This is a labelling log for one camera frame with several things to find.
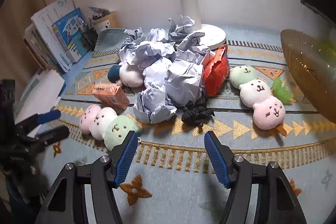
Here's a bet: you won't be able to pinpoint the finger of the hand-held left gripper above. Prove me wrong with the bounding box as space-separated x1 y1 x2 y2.
17 110 61 136
26 126 70 153

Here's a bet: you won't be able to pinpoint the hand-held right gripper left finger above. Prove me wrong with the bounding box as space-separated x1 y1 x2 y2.
35 131 139 224

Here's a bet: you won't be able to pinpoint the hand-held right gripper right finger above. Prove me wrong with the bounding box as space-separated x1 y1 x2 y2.
204 131 307 224

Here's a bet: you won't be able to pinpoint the tricolour dango plush with chain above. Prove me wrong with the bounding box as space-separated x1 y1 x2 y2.
79 105 142 149

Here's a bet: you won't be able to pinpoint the tricolour dango plush with stick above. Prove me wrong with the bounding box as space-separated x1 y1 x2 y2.
230 65 288 136

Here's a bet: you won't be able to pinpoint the blue and white plush toy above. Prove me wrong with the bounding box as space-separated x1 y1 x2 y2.
107 64 145 88

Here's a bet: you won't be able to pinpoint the red snack packet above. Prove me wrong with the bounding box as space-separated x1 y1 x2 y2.
202 46 230 96

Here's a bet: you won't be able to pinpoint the pile of papers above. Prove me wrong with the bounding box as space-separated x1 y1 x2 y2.
118 15 210 124

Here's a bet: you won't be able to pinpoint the green leaf toy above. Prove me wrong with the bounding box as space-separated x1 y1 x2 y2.
271 77 296 104

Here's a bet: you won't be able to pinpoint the amber ribbed glass bowl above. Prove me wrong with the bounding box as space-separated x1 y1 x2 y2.
280 29 336 125

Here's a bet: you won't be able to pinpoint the white paper sheets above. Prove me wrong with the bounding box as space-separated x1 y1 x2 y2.
16 69 66 122

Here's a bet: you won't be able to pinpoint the black hair scrunchie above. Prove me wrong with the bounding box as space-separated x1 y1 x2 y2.
181 94 214 128

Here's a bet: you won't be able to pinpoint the orange juice carton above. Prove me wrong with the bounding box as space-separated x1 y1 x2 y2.
92 83 130 111

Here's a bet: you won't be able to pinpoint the stack of books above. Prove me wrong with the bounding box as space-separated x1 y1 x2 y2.
24 0 91 73

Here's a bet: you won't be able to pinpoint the tan cardboard pen holder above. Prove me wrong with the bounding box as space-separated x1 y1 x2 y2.
89 6 121 35

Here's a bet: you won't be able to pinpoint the white desk lamp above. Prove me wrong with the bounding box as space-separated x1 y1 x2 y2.
173 0 227 51

